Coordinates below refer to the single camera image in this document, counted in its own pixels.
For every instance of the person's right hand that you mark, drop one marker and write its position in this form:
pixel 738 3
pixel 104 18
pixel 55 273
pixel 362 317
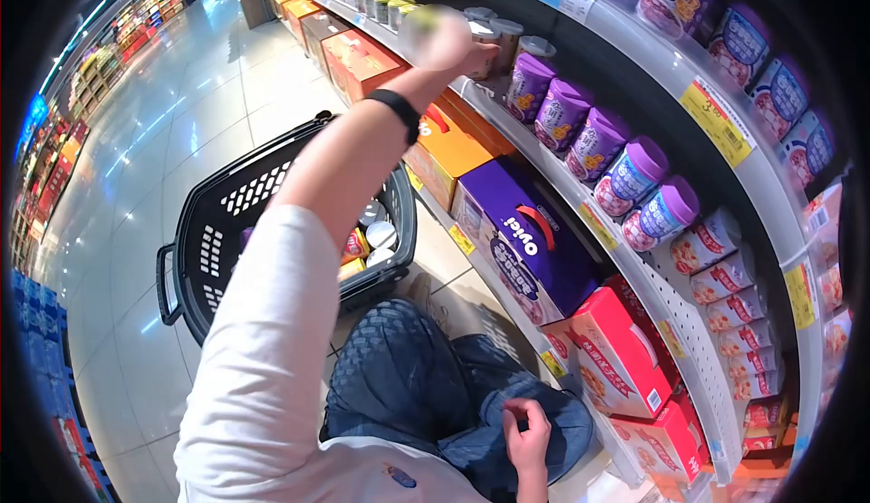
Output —
pixel 526 440

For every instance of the person's left hand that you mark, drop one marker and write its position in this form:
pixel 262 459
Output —
pixel 445 77

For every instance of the person's left fingers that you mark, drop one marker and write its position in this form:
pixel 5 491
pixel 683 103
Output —
pixel 486 59

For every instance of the person's right fingers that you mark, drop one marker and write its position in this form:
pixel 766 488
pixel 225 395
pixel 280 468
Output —
pixel 525 410

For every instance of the black wrist band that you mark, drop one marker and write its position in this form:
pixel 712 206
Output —
pixel 399 110

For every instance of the person's legs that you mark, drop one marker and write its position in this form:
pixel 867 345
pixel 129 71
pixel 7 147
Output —
pixel 414 374

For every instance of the white-lidded can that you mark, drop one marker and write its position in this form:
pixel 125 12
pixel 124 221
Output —
pixel 380 234
pixel 373 212
pixel 379 256

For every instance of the full shop shelf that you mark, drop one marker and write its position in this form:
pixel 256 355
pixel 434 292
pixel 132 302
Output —
pixel 680 245
pixel 61 163

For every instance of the red and yellow packet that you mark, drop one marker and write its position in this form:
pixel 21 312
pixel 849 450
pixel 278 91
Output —
pixel 354 245

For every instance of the black plastic shopping basket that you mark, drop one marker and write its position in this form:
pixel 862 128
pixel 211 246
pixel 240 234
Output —
pixel 224 217

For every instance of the stack of blue cartons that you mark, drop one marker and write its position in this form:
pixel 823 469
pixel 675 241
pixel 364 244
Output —
pixel 47 340

